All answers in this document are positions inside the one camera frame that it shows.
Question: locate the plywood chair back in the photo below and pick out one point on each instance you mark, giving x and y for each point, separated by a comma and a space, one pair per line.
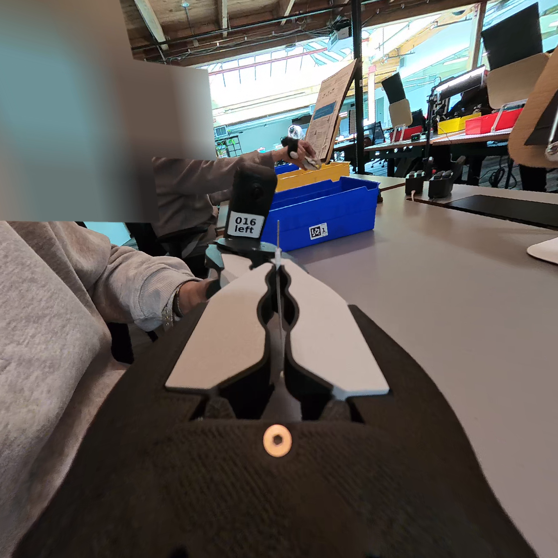
514, 83
532, 126

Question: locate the long wooden desk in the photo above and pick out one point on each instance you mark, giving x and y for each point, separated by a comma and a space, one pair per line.
436, 141

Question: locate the ceiling projector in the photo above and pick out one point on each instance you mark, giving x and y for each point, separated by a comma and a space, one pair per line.
339, 35

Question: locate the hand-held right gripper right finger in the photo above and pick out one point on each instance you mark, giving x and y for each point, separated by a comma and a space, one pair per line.
331, 340

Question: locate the black office chair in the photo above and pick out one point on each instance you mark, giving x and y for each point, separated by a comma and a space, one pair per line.
144, 244

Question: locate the brown cardboard sheet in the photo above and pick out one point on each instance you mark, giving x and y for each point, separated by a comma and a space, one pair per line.
331, 113

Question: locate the white round base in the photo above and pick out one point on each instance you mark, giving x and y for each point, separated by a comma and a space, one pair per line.
545, 252

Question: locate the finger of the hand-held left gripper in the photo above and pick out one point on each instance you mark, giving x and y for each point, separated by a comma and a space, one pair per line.
233, 268

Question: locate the person's left hand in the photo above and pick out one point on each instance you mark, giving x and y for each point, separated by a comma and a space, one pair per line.
194, 296

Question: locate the large red plastic bin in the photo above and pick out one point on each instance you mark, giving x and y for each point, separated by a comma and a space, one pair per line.
492, 122

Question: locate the person's left forearm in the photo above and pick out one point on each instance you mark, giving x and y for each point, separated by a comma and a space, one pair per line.
144, 283

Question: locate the black metal pole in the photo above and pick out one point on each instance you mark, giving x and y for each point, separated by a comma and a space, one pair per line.
358, 87

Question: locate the large black charger block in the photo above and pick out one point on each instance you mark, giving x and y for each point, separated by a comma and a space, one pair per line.
444, 183

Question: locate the thin white plastic stick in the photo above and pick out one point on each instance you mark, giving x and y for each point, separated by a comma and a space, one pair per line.
278, 301

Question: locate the small red plastic bin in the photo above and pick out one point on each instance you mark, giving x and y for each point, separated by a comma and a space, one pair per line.
405, 133

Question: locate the blue plastic bin with label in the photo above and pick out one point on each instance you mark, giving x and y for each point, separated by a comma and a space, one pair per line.
322, 209

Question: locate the desk light bar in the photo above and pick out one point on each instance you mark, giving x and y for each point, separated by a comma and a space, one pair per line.
457, 80

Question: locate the small black charger block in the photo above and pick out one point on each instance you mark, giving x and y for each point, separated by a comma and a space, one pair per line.
414, 183

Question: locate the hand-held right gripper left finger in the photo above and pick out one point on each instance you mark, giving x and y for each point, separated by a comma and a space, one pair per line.
218, 335

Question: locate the small yellow plastic bin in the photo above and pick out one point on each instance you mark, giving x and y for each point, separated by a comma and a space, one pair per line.
453, 124

